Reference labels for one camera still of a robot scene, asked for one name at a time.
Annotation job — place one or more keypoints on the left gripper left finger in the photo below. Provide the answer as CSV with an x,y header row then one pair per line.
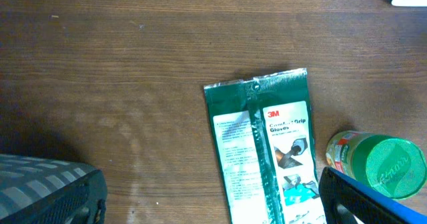
x,y
60,198

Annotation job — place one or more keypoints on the green white 3M packet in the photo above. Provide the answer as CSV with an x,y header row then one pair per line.
x,y
262,130

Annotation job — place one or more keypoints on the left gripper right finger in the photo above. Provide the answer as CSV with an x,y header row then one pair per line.
x,y
346,200

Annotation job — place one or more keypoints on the grey plastic mesh basket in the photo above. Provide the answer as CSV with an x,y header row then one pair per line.
x,y
13,166

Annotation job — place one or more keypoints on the green lid jar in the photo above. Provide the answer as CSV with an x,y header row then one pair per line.
x,y
392,166

